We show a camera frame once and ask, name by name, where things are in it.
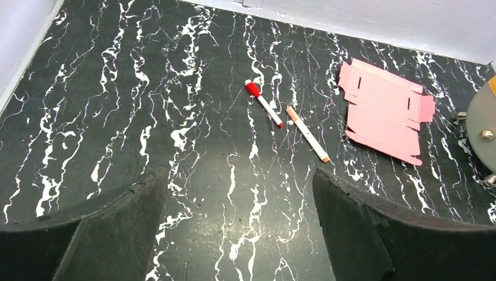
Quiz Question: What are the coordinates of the white cylindrical drum device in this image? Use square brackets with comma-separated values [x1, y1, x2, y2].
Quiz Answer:
[456, 77, 495, 188]

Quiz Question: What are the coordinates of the orange capped white marker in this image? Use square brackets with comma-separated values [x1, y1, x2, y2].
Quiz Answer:
[286, 107, 330, 163]

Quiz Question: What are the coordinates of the pink cardboard box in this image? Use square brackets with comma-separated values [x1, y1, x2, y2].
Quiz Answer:
[338, 59, 435, 166]

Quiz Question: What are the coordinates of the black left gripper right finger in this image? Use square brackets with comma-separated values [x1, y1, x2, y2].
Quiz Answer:
[312, 168, 495, 280]

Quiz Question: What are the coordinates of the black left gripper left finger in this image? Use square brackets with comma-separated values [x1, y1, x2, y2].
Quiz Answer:
[1, 168, 168, 280]

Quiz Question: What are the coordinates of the red capped white marker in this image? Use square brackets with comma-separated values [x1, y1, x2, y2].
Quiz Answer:
[244, 80, 284, 128]

